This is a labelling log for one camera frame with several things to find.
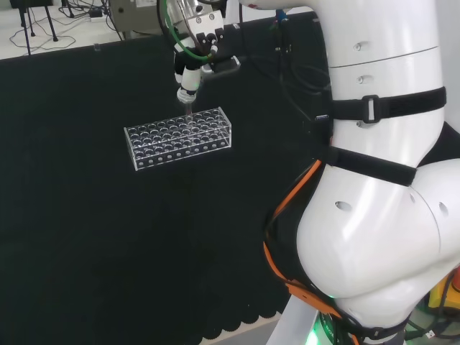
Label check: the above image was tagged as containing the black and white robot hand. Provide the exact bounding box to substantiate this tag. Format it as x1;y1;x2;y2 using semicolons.
173;9;242;106

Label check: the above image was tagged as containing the clear acrylic test tube rack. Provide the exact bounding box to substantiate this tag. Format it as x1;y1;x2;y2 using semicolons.
124;106;233;173

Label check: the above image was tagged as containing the grey metal cabinet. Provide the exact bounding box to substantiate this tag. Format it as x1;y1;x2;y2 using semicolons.
109;0;163;40

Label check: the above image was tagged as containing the black tripod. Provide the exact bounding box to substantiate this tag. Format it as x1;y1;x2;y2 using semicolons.
9;0;59;56

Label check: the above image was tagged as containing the black bench cloth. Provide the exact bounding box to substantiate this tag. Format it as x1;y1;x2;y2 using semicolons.
0;10;460;342

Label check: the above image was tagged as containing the yellow stop button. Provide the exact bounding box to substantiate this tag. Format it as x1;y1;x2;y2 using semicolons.
426;263;460;320

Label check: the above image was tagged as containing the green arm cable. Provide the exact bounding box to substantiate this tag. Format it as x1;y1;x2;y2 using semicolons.
162;0;217;63

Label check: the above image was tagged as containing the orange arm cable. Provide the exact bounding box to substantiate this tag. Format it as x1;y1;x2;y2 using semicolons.
263;159;343;319

